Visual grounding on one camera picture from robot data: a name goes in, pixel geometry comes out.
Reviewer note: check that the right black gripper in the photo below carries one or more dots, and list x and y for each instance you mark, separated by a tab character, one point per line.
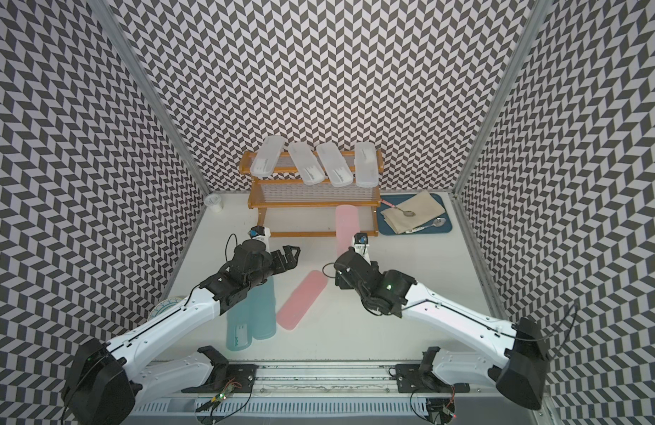
343	282

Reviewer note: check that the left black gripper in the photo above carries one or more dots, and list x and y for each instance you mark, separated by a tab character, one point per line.
280	266

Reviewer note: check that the pink pencil case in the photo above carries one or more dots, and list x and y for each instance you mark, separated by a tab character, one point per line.
301	300
347	226

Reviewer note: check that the teal pencil case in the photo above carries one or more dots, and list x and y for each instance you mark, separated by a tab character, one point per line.
263	306
238	334

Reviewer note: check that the clear pencil case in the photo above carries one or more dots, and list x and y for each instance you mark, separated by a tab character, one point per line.
306	163
366	165
338	172
267	157

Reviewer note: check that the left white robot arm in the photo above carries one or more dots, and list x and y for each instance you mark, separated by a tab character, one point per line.
108	380

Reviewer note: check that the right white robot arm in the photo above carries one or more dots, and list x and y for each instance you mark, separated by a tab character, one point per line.
514	356

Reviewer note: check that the orange wooden three-tier shelf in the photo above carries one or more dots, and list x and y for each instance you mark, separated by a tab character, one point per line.
292	208

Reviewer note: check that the small clear plastic cup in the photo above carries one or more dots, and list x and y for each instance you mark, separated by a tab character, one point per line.
214	202

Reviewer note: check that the beige folded cloth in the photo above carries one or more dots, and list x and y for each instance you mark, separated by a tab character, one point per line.
425	206

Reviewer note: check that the teal rectangular tray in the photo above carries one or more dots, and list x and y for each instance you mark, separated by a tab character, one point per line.
386	230

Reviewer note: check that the round patterned plate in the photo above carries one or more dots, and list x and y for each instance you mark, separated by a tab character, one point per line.
164	306

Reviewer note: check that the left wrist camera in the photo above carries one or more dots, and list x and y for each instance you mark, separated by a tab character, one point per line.
260	234

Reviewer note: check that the metal spoon pink handle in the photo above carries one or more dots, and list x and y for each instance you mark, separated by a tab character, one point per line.
394	210

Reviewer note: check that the metal spoon white handle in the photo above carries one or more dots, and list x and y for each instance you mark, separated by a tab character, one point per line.
437	223

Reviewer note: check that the aluminium front rail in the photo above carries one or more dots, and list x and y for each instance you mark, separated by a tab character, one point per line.
317	378

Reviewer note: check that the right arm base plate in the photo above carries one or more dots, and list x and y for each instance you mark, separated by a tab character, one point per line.
410	379

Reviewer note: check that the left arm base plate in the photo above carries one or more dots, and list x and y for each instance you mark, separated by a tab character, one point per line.
241	376

